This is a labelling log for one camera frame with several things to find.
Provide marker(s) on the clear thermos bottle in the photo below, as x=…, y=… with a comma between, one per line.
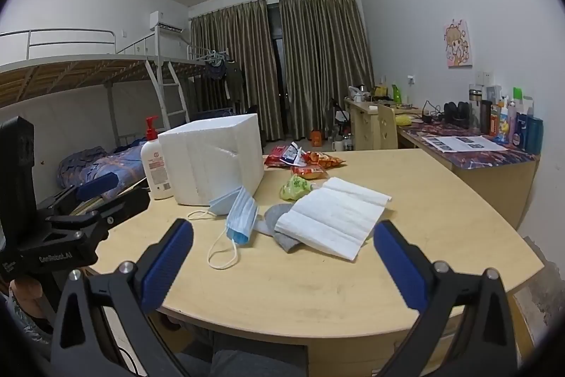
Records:
x=475, y=107

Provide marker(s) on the white pump lotion bottle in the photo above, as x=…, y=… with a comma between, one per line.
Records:
x=156, y=169

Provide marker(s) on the black tumbler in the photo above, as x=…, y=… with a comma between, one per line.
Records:
x=486, y=116

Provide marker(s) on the printed desk mat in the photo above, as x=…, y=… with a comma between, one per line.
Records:
x=485, y=160

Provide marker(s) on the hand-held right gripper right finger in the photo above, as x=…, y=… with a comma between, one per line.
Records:
x=399, y=266

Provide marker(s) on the blue plastic bottle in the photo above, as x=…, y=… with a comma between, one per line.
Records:
x=534, y=136

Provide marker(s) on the white metal bunk bed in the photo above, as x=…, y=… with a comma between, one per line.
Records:
x=66, y=70

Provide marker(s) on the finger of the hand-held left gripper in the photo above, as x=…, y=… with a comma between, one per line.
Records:
x=128, y=202
x=97, y=185

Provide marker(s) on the wall poster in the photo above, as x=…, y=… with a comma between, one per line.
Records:
x=459, y=43

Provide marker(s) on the white air conditioner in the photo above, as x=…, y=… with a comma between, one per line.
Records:
x=165, y=21

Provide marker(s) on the wooden desk with printed mat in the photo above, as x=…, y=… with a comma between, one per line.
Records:
x=494, y=191

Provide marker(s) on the red carton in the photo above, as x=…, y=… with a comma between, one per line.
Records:
x=496, y=123

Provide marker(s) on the person's left hand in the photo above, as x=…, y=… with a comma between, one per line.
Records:
x=26, y=293

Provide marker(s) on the white wall socket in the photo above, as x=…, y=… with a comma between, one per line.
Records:
x=485, y=78

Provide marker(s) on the white printed paper sheet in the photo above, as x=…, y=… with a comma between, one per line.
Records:
x=463, y=144

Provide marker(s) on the green snack packet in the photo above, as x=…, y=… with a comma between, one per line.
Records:
x=293, y=187

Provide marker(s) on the white towel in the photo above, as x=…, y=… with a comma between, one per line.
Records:
x=331, y=218

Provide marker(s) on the yellow cloth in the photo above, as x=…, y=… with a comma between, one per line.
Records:
x=403, y=121

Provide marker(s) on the person's grey trousers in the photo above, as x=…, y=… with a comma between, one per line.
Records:
x=247, y=359

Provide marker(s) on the yellow toy figure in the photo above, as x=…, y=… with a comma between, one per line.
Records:
x=504, y=128

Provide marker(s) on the blue face mask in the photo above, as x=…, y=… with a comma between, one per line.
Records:
x=240, y=218

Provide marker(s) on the dark blue bottle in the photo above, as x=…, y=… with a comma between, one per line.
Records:
x=521, y=132

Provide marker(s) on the red orange snack packet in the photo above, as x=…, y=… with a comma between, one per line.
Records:
x=307, y=171

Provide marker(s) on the white box with green top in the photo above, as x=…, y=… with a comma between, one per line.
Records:
x=523, y=101

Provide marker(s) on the wooden chair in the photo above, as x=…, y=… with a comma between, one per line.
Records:
x=387, y=127

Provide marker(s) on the blue patterned blanket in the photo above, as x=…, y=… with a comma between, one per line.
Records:
x=97, y=163

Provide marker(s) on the white bed ladder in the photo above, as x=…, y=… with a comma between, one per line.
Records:
x=174, y=94

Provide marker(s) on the white slim bottle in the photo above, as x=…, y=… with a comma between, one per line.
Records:
x=511, y=116

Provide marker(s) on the dark hanging clothes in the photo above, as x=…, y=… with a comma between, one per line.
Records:
x=225, y=79

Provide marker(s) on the grey sock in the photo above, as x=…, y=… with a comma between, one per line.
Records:
x=276, y=214

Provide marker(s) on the black headphones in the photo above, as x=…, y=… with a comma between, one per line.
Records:
x=457, y=113

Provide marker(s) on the green bottle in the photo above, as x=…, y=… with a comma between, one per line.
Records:
x=397, y=94

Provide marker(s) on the light wooden desk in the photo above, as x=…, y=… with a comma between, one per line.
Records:
x=364, y=125

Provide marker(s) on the brown curtain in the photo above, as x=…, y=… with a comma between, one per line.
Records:
x=326, y=63
x=234, y=68

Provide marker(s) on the white foam box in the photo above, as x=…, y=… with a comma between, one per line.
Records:
x=212, y=156

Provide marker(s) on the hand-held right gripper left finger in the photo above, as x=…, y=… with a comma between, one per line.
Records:
x=167, y=262

